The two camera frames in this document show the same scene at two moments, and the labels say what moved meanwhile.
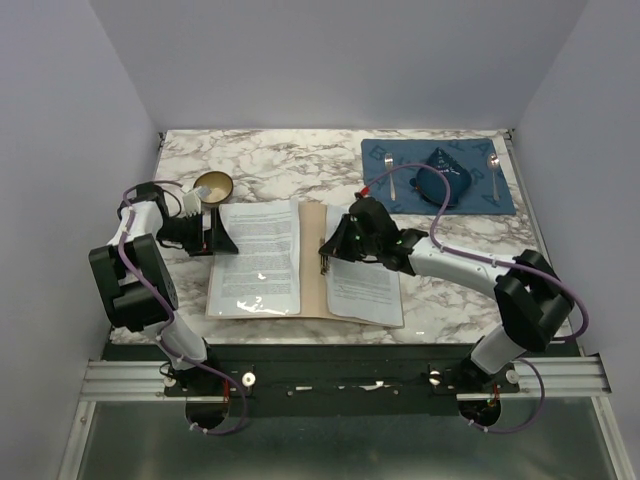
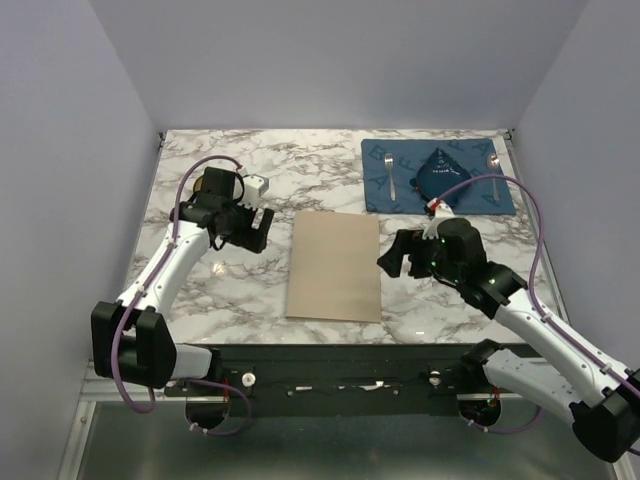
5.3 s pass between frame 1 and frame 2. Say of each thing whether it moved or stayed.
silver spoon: stayed
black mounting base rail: stayed
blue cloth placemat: stayed
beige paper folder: moved
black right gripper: moved
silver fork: stayed
